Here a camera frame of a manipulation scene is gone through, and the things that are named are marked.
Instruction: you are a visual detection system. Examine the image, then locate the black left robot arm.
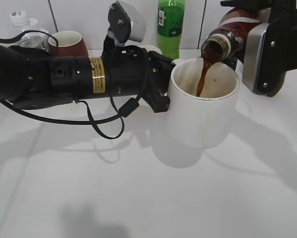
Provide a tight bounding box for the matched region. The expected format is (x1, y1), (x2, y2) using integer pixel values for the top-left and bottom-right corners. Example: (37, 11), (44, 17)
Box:
(0, 45), (174, 113)

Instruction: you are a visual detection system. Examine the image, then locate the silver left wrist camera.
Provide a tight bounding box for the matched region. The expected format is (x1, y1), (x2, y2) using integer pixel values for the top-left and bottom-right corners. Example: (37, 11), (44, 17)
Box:
(107, 0), (147, 44)

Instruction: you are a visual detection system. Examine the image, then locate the brown Nescafe coffee bottle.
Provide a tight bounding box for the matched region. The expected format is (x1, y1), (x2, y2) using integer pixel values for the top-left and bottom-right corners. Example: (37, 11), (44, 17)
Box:
(201, 7), (262, 62)

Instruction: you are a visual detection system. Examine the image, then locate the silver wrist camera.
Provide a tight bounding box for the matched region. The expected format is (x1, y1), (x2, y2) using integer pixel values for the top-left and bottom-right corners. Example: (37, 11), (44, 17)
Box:
(107, 0), (147, 44)
(242, 22), (286, 95)

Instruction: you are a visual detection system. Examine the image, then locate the white ceramic mug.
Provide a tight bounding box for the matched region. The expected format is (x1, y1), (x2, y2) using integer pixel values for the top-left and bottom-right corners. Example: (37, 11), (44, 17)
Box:
(165, 58), (239, 149)

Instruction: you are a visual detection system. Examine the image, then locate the white bottle behind water bottle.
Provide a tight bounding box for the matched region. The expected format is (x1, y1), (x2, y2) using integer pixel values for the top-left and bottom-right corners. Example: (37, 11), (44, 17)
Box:
(29, 18), (49, 33)

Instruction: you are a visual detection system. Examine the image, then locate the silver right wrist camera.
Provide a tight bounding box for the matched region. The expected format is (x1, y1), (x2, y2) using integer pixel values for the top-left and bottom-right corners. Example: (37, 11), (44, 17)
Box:
(242, 22), (286, 95)

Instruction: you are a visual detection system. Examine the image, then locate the cola bottle red label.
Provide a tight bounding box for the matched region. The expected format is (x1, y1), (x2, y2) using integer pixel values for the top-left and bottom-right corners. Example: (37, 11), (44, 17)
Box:
(266, 71), (287, 97)

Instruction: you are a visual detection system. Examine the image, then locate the red-brown ceramic mug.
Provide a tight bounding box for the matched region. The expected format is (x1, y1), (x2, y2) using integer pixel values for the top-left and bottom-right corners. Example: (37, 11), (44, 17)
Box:
(48, 31), (88, 57)

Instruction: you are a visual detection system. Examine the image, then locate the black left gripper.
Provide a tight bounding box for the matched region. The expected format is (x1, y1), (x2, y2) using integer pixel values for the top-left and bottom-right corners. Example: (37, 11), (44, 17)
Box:
(102, 45), (171, 113)

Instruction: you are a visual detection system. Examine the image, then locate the black ceramic mug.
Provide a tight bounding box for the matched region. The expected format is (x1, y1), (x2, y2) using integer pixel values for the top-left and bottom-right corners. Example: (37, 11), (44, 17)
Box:
(222, 57), (238, 71)

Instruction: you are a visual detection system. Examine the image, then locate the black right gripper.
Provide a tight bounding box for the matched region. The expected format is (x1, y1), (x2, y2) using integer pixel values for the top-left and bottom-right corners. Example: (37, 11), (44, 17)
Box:
(220, 0), (297, 82)

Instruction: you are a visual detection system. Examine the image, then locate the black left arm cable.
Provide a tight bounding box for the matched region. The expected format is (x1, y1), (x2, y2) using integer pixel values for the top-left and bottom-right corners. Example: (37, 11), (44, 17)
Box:
(0, 29), (149, 139)

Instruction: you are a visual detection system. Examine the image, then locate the clear water bottle green label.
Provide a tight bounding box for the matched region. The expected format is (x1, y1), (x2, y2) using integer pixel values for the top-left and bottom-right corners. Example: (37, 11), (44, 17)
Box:
(9, 10), (49, 51)

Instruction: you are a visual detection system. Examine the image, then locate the green soda bottle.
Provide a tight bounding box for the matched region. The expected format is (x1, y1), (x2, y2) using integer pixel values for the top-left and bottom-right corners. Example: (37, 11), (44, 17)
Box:
(157, 0), (186, 59)

